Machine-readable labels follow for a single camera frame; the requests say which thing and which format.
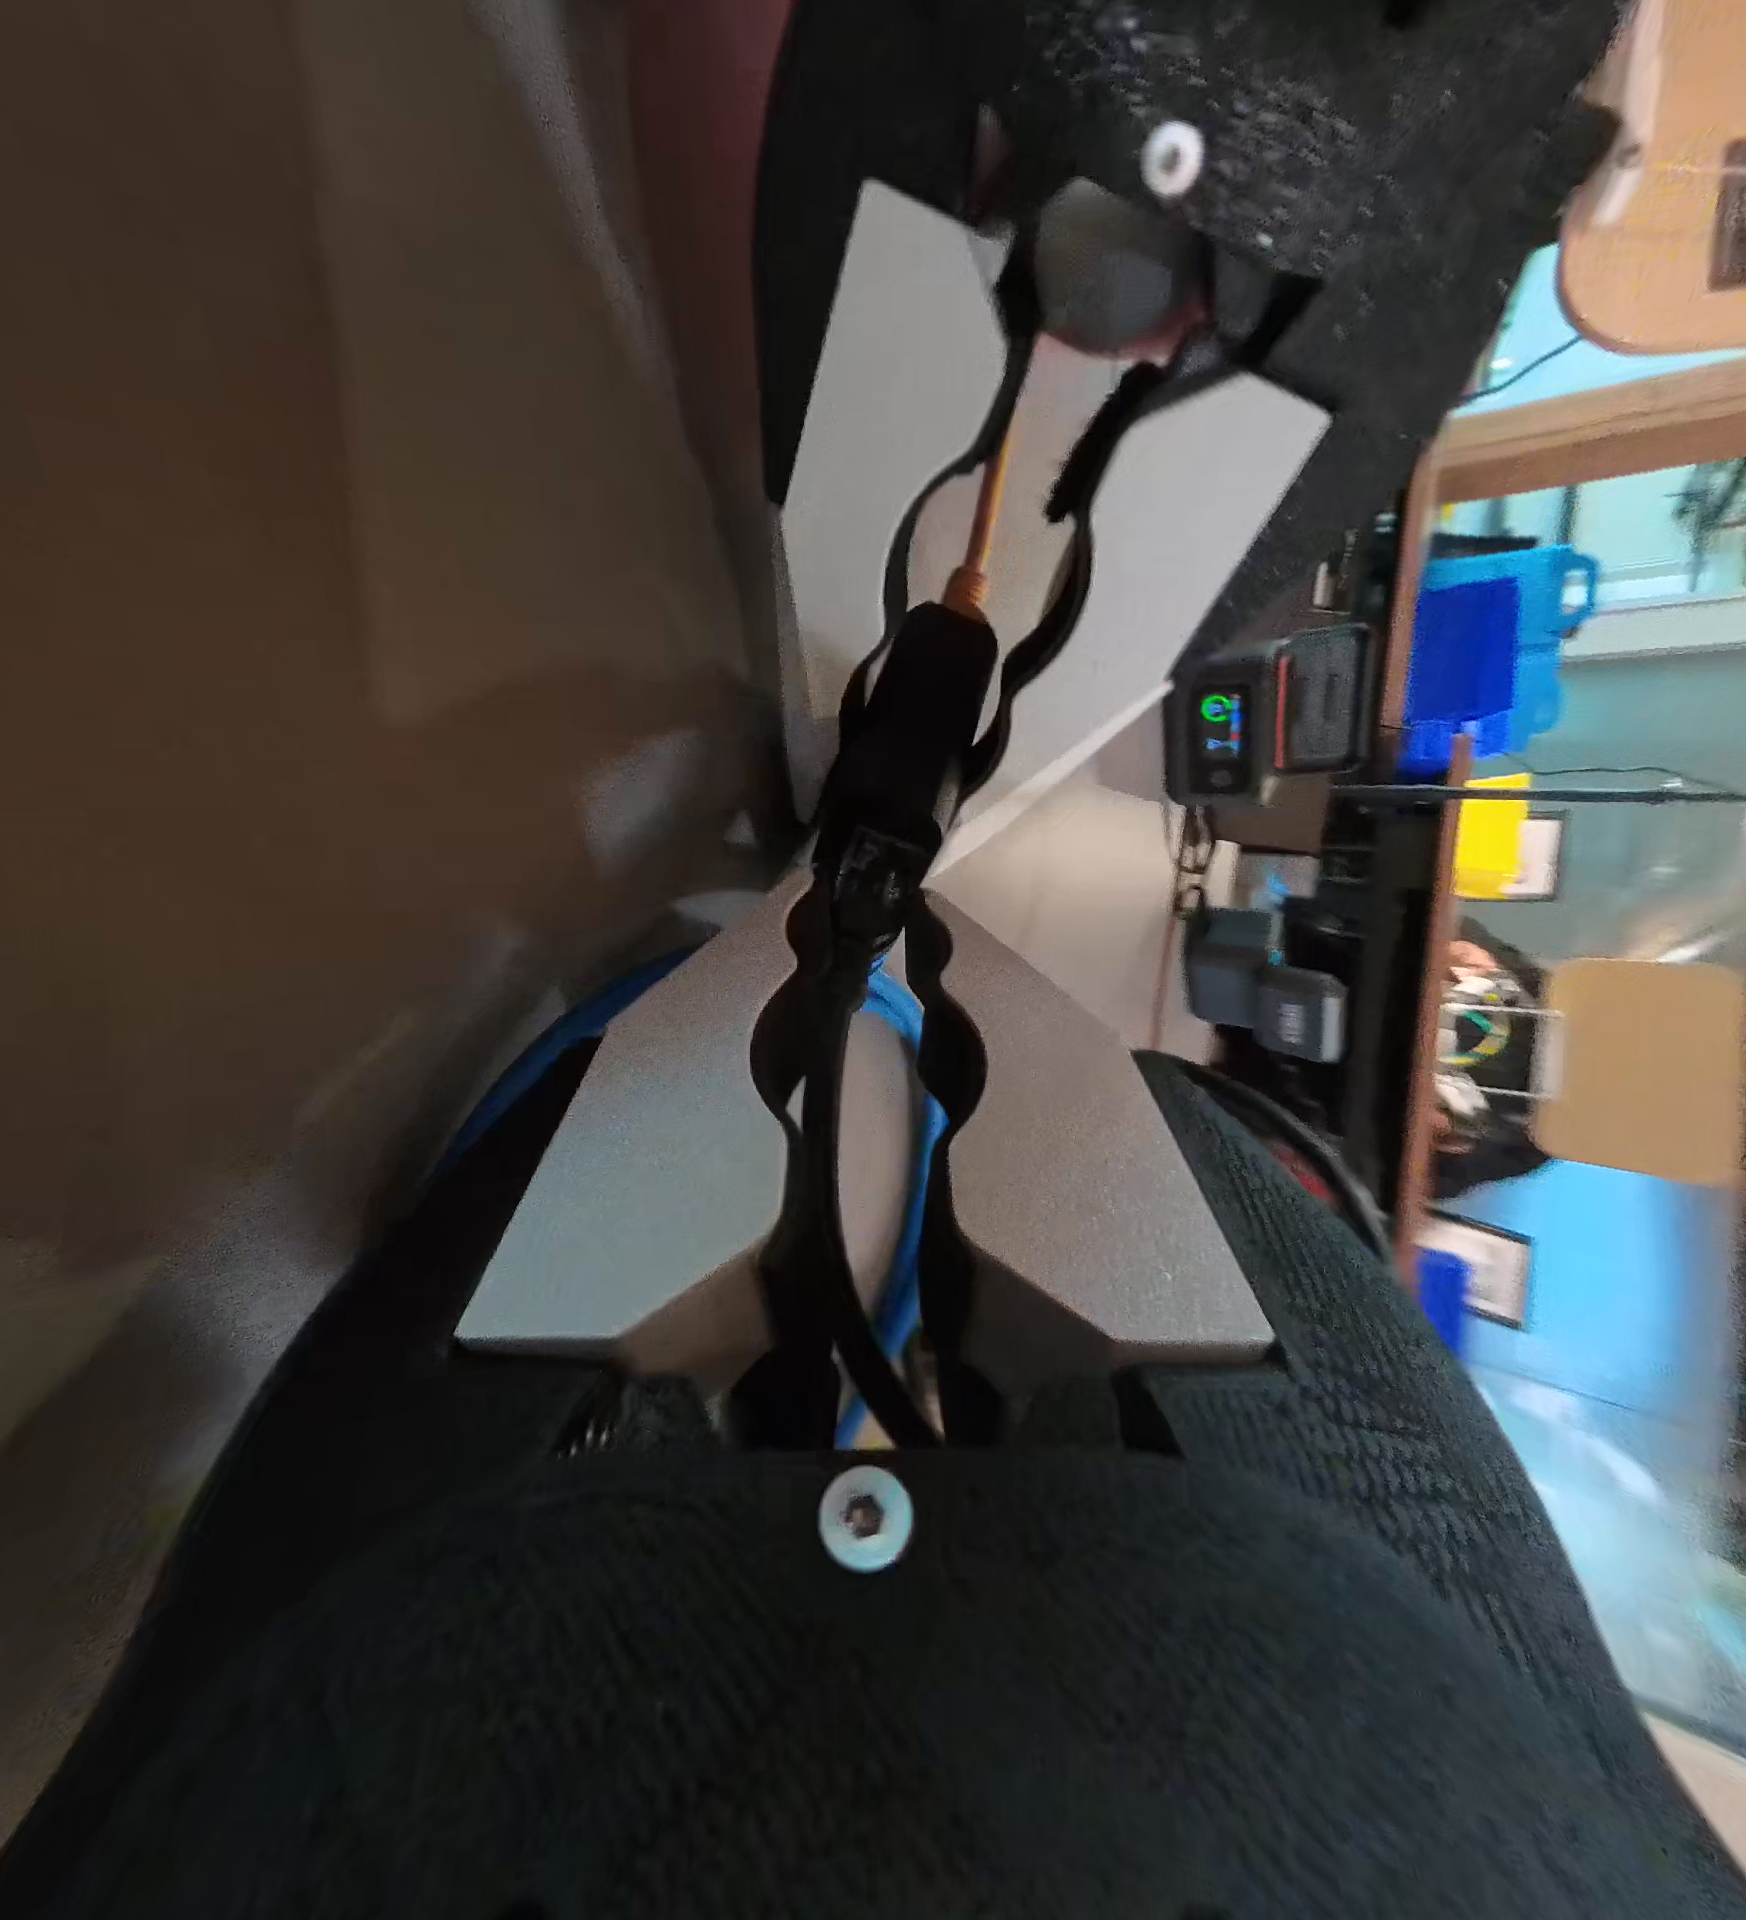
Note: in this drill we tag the plywood board with label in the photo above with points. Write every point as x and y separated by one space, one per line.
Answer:
1668 196

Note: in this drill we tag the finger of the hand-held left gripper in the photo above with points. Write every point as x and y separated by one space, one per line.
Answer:
874 420
1203 511

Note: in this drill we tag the black battery pack with screen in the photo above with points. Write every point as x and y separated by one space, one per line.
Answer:
1240 735

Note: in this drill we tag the yellow plastic bin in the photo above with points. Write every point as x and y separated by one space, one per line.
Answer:
1501 850

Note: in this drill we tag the small blue plastic bin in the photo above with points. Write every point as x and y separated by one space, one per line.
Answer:
1442 1298

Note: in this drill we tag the light grey action camera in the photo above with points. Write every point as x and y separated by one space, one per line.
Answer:
1233 960

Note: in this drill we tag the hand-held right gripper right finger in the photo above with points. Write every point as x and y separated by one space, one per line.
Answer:
1112 1187

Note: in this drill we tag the black shelf rack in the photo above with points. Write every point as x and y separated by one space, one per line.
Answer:
1389 899

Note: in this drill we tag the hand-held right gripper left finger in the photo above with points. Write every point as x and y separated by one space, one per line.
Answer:
632 1187

